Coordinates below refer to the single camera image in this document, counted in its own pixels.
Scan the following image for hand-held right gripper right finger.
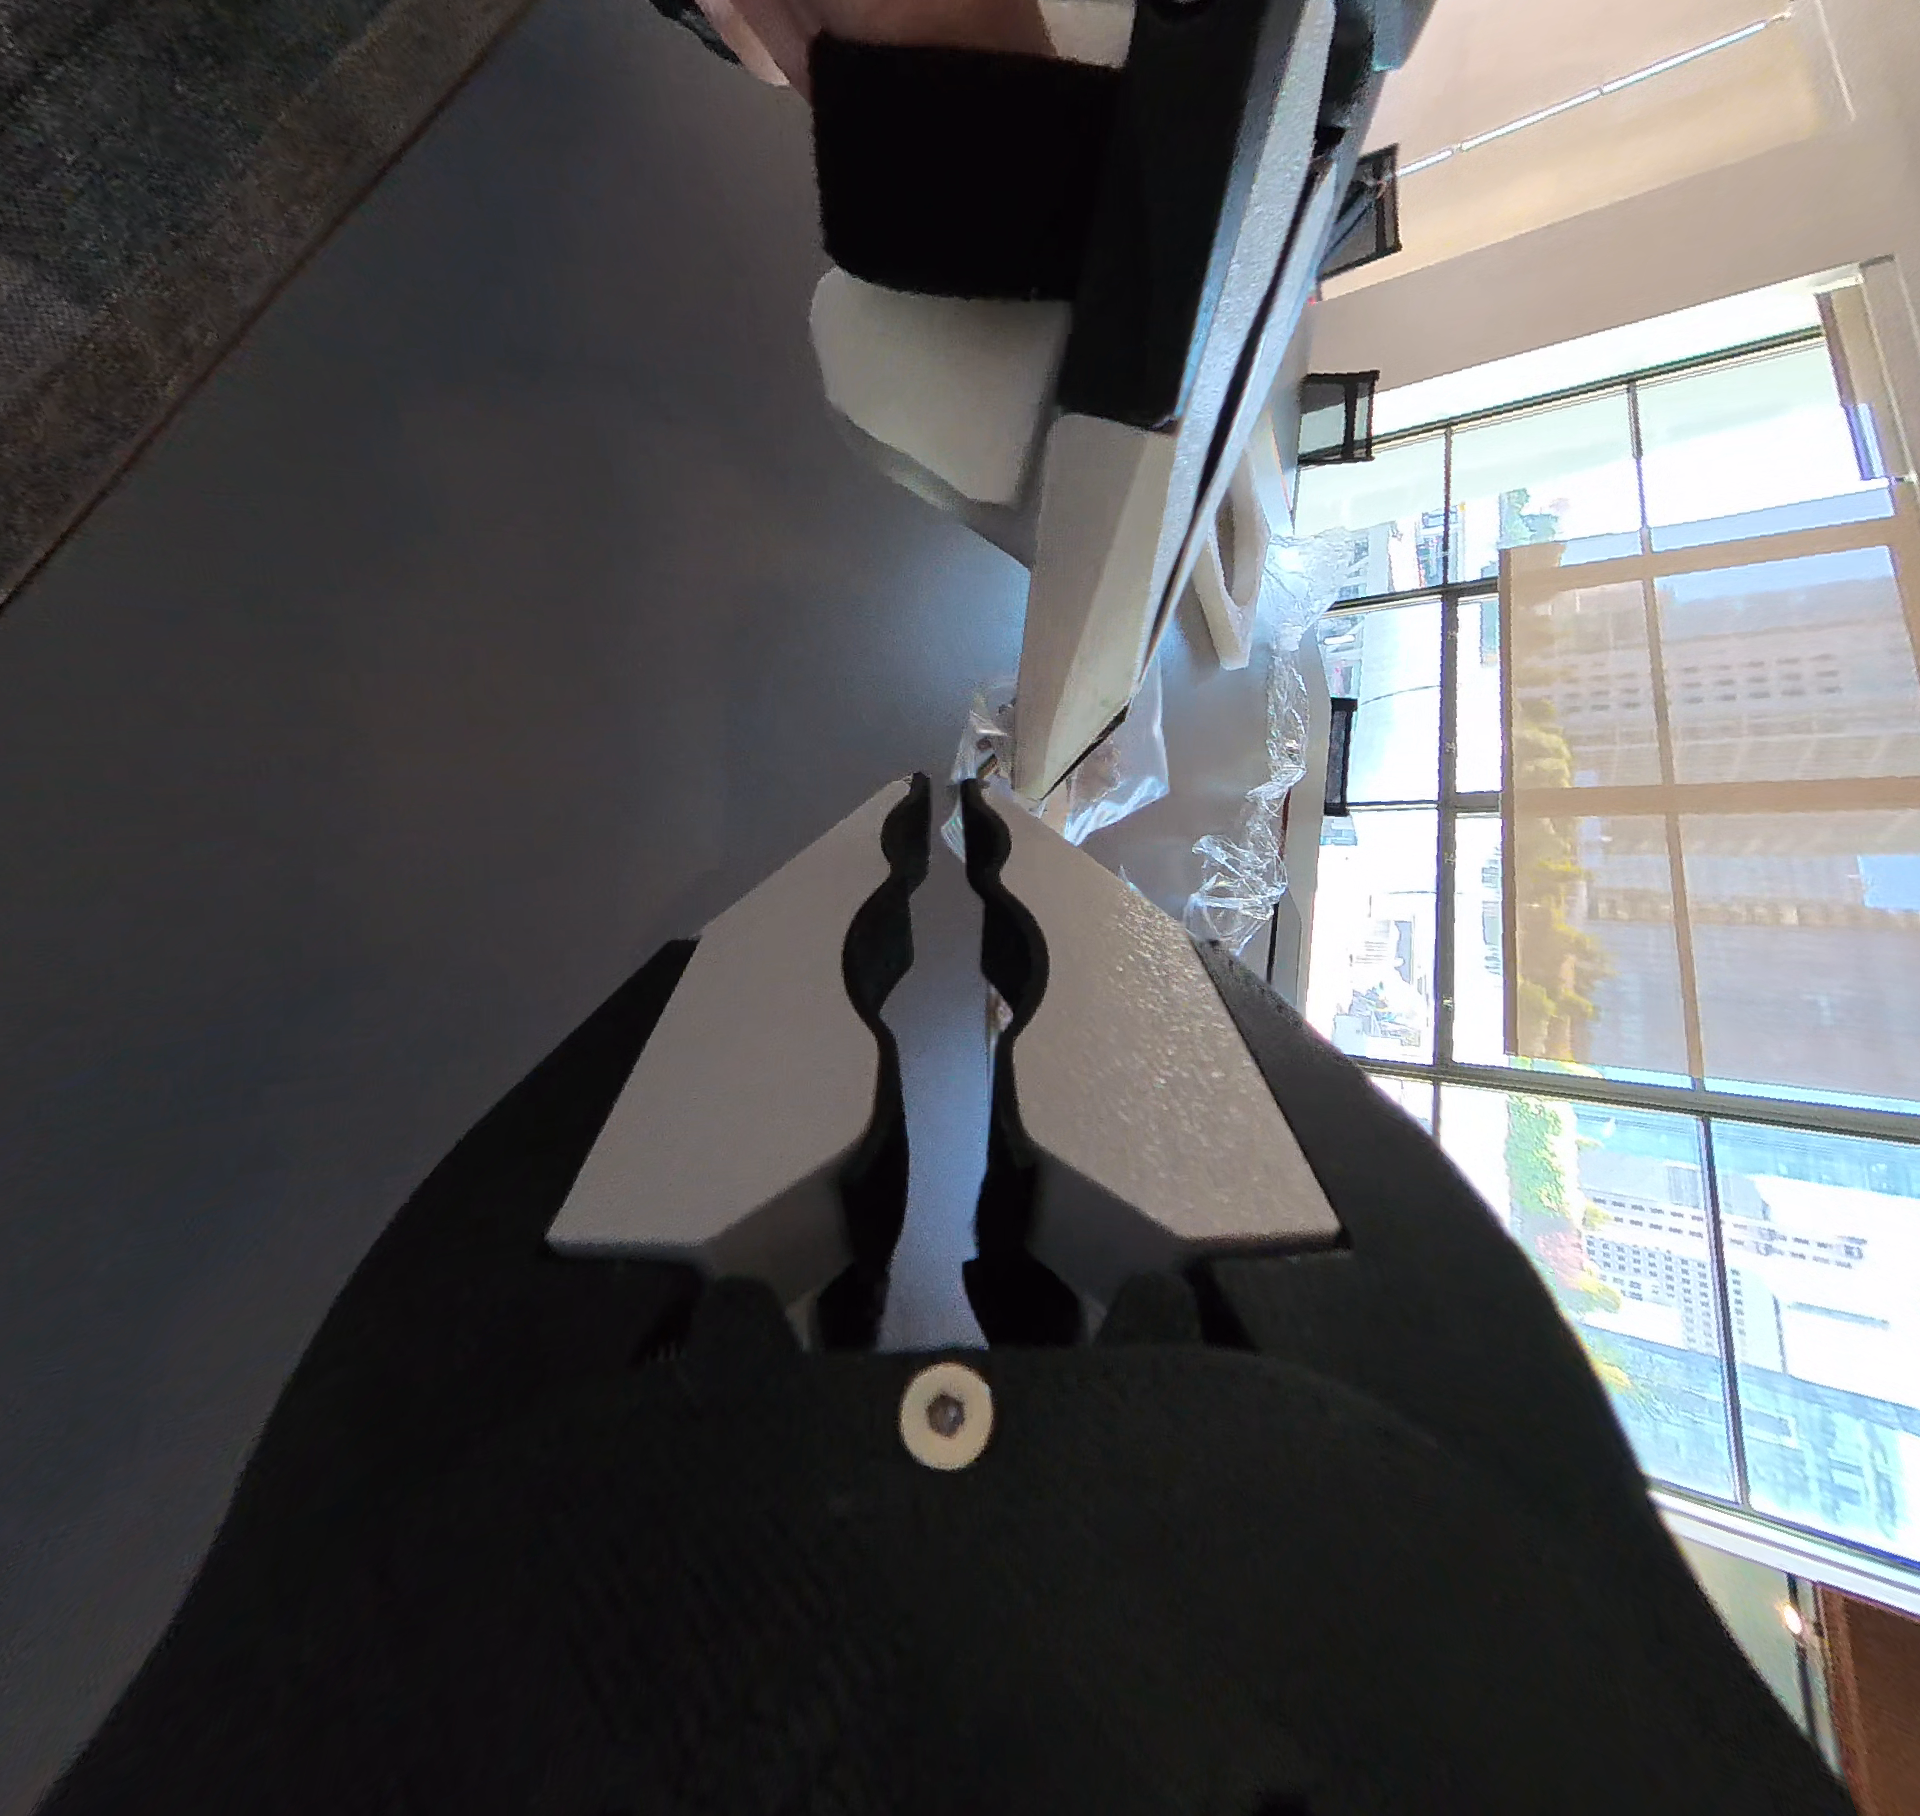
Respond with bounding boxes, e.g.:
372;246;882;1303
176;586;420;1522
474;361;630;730
961;776;1344;1348

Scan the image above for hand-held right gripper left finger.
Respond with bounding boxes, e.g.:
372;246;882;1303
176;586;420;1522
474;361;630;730
544;773;933;1348

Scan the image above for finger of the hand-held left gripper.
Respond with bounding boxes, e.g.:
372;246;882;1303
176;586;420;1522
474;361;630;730
1052;179;1332;789
1020;0;1340;798

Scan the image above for small clear screw bag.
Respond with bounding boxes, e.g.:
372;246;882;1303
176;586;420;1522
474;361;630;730
944;673;1174;861

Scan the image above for grey desk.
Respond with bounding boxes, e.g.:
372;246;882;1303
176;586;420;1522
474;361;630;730
0;0;1329;1816

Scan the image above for crumpled clear plastic wrap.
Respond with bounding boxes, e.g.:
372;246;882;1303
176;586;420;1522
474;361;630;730
1189;645;1325;949
1268;526;1355;655

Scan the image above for beige roller blinds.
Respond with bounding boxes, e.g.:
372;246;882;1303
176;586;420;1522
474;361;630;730
1351;0;1863;290

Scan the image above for large grid window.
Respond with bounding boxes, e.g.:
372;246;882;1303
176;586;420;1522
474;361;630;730
1289;271;1920;1563

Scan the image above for white square foam frame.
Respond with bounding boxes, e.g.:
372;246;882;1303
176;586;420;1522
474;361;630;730
1185;478;1295;671

